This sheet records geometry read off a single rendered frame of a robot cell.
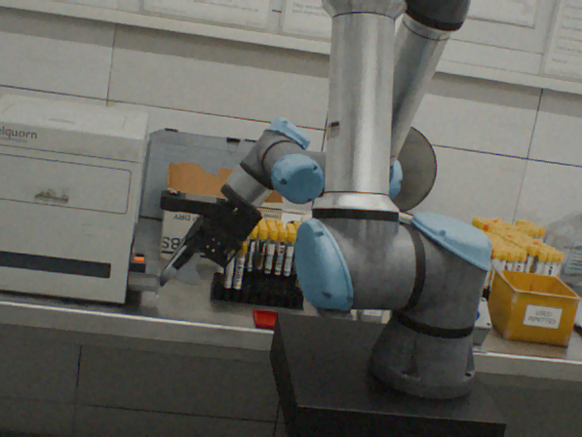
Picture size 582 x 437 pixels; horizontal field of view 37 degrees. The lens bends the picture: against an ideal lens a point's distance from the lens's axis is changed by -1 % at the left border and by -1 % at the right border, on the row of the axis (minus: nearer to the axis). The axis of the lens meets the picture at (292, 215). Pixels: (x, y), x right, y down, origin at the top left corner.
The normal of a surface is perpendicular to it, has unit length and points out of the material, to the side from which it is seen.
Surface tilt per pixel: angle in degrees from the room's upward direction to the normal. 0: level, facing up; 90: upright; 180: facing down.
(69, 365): 90
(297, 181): 96
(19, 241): 90
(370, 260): 73
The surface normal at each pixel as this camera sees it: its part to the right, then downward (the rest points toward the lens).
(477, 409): 0.16, -0.94
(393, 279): 0.32, 0.24
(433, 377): 0.10, 0.01
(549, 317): 0.07, 0.25
